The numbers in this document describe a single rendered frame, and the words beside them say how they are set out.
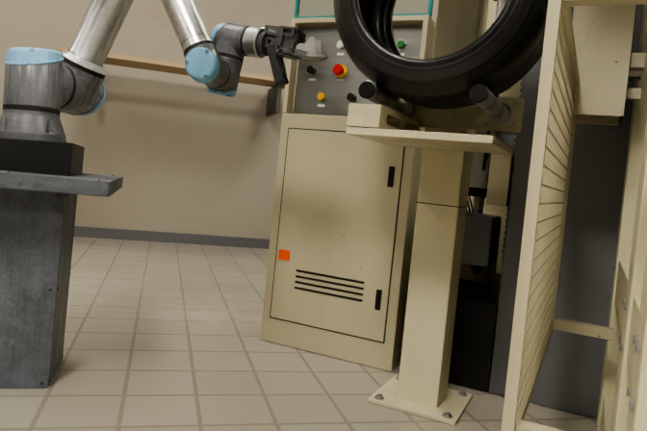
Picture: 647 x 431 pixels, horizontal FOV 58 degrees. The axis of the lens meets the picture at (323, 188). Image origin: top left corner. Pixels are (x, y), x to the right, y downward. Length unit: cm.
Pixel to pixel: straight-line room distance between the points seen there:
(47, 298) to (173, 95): 326
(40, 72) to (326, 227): 108
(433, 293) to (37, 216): 116
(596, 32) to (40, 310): 168
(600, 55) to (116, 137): 386
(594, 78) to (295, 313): 133
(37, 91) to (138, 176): 307
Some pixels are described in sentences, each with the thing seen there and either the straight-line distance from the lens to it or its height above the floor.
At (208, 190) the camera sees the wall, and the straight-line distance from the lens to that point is 487.
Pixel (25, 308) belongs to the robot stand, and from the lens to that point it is 183.
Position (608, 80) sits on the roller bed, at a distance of 170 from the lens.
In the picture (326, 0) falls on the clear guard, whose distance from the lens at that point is 235.
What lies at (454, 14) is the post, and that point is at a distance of 187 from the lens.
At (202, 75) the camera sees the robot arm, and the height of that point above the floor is 91.
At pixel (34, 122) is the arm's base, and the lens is 183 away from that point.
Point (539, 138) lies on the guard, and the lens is 88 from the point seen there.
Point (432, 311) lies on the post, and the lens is 183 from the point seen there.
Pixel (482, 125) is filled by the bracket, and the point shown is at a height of 86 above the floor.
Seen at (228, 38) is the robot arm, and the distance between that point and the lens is 180.
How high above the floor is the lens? 68
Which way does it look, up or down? 1 degrees down
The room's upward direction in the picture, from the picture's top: 6 degrees clockwise
